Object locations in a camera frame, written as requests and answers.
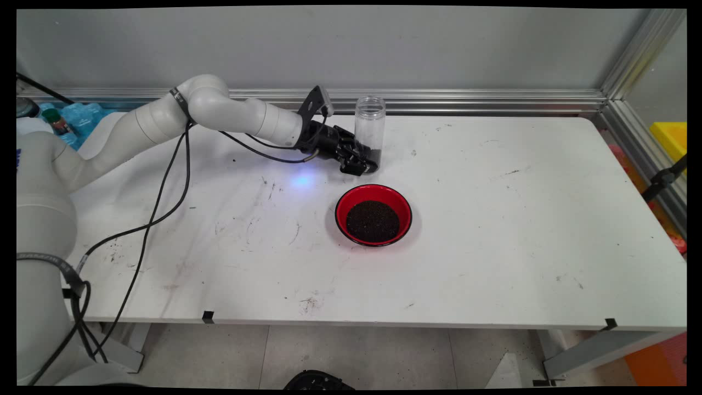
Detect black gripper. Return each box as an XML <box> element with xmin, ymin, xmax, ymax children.
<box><xmin>299</xmin><ymin>121</ymin><xmax>381</xmax><ymax>177</ymax></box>

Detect clear plastic jar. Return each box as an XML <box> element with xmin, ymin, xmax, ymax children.
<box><xmin>354</xmin><ymin>96</ymin><xmax>386</xmax><ymax>168</ymax></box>

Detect red bowl with black rim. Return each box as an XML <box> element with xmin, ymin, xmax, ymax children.
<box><xmin>335</xmin><ymin>184</ymin><xmax>413</xmax><ymax>247</ymax></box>

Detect black seeds in bowl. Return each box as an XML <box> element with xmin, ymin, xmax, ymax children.
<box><xmin>346</xmin><ymin>200</ymin><xmax>400</xmax><ymax>244</ymax></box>

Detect black object on floor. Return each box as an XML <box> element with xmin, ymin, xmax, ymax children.
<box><xmin>284</xmin><ymin>370</ymin><xmax>354</xmax><ymax>390</ymax></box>

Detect blue plastic tray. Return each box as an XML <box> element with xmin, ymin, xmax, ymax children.
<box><xmin>36</xmin><ymin>101</ymin><xmax>118</xmax><ymax>151</ymax></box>

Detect grey table leg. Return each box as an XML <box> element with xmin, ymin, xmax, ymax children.
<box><xmin>101</xmin><ymin>323</ymin><xmax>151</xmax><ymax>374</ymax></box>
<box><xmin>529</xmin><ymin>328</ymin><xmax>681</xmax><ymax>385</ymax></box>

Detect green capped bottle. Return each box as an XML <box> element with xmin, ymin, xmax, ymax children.
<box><xmin>42</xmin><ymin>108</ymin><xmax>73</xmax><ymax>136</ymax></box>

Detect white bottle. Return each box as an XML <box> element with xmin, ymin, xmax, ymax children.
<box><xmin>16</xmin><ymin>118</ymin><xmax>53</xmax><ymax>136</ymax></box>

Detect yellow box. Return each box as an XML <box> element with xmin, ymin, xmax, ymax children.
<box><xmin>650</xmin><ymin>122</ymin><xmax>687</xmax><ymax>165</ymax></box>

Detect orange box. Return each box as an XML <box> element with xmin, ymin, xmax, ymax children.
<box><xmin>622</xmin><ymin>332</ymin><xmax>687</xmax><ymax>386</ymax></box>

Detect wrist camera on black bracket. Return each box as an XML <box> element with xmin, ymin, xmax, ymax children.
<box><xmin>298</xmin><ymin>85</ymin><xmax>334</xmax><ymax>126</ymax></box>

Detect long aluminium frame rail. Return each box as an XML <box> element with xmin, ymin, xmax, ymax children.
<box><xmin>19</xmin><ymin>89</ymin><xmax>607</xmax><ymax>116</ymax></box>

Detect black cable with white tag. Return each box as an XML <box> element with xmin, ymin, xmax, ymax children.
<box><xmin>27</xmin><ymin>121</ymin><xmax>319</xmax><ymax>385</ymax></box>

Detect thin black cable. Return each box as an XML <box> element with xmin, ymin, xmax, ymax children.
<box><xmin>93</xmin><ymin>107</ymin><xmax>330</xmax><ymax>363</ymax></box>

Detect short aluminium frame rail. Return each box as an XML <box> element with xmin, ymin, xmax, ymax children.
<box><xmin>601</xmin><ymin>99</ymin><xmax>687</xmax><ymax>236</ymax></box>

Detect aluminium frame corner post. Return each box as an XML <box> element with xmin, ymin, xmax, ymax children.
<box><xmin>601</xmin><ymin>9</ymin><xmax>686</xmax><ymax>100</ymax></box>

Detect black background cable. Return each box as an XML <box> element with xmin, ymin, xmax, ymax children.
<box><xmin>16</xmin><ymin>73</ymin><xmax>75</xmax><ymax>105</ymax></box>

